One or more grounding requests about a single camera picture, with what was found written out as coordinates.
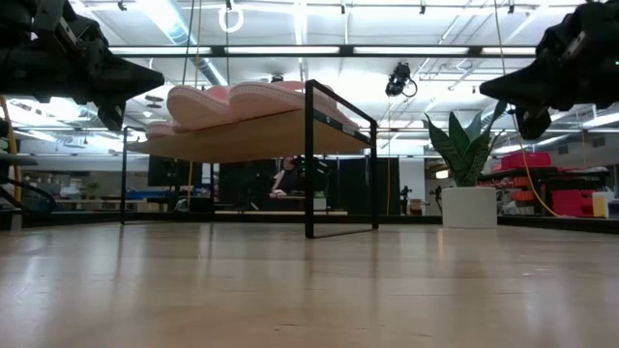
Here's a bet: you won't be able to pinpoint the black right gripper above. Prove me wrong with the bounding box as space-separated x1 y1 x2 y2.
479 0 619 111

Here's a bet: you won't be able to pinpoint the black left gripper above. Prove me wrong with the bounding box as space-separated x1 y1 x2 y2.
29 0 165 105

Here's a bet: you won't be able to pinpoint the red storage bin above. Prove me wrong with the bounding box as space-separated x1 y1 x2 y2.
550 189 597 218
490 152 552 173

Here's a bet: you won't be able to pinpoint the black beam with light strips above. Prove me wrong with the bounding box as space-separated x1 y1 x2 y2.
108 43 538 60

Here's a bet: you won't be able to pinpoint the black background monitor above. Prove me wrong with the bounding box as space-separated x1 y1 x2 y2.
147 154 204 189

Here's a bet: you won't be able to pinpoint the snake plant in white pot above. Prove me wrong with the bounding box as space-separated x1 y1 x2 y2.
425 99 509 229

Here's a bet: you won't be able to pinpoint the yellow plastic container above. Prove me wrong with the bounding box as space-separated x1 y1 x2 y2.
592 191 610 218

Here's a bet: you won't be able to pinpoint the person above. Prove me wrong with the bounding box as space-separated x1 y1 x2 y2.
270 155 304 212

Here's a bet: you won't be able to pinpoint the black partition panels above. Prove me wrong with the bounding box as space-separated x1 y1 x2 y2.
217 157 401 217

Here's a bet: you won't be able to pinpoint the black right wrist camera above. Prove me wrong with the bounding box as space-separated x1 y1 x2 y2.
514 105 552 141

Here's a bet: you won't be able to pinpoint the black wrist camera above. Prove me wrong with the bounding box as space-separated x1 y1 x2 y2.
96 101 126 132
514 105 552 141

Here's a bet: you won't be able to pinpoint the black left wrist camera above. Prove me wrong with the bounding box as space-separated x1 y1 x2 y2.
96 101 126 132

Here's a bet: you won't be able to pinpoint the slim silver ceiling duct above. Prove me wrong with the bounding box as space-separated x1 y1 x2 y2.
137 0 231 96

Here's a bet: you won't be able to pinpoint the wide silver ceiling duct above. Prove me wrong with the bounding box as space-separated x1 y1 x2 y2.
0 99 146 131

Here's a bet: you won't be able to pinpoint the thin black hanging cable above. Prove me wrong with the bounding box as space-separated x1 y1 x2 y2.
179 0 195 87

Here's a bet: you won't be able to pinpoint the thin yellow hanging cable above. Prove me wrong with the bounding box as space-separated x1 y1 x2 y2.
186 0 203 204

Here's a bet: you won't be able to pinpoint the tan hanging cable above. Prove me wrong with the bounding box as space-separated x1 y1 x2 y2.
492 0 560 218

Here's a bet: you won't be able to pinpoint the white cable ring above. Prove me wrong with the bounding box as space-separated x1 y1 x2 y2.
218 3 245 34

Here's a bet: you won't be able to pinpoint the black hanging camera with cable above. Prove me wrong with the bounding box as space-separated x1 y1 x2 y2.
385 61 419 99

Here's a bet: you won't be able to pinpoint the thick yellow hanging strap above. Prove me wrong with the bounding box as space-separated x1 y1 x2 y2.
0 96 23 204

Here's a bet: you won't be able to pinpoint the black frame wooden shelf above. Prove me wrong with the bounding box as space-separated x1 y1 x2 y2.
119 79 380 240

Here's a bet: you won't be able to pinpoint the black looping cable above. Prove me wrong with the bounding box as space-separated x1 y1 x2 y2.
0 168 57 214

